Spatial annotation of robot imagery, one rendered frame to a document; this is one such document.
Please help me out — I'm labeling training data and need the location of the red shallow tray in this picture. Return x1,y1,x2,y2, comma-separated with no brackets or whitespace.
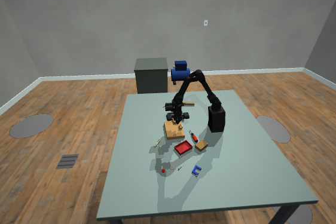
174,140,193,155

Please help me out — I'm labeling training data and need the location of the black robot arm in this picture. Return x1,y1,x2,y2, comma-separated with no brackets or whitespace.
165,69,222,114

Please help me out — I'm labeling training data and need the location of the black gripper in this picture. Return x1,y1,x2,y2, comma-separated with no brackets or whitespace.
166,111,190,124

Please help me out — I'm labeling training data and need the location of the tan wooden block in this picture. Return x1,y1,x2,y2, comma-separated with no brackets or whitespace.
195,139,208,152

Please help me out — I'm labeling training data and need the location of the light wooden board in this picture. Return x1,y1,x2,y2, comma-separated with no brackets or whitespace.
164,121,185,140

